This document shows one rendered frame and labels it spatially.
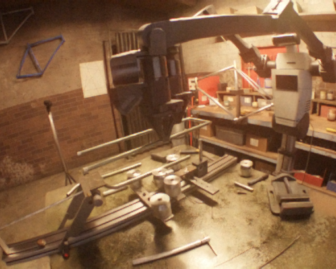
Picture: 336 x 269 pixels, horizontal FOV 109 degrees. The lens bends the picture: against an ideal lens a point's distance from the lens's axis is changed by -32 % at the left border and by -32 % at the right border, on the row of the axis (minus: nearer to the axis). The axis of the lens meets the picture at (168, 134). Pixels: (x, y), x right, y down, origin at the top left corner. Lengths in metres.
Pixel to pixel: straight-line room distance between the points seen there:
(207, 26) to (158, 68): 0.15
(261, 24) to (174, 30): 0.26
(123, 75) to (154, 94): 0.08
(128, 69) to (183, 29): 0.14
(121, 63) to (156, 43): 0.08
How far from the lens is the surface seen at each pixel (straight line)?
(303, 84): 1.01
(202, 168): 0.62
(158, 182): 0.56
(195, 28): 0.41
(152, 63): 0.38
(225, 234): 0.48
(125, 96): 0.35
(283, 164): 1.19
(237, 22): 0.48
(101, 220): 0.53
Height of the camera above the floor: 1.25
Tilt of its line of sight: 18 degrees down
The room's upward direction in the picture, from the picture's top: 6 degrees counter-clockwise
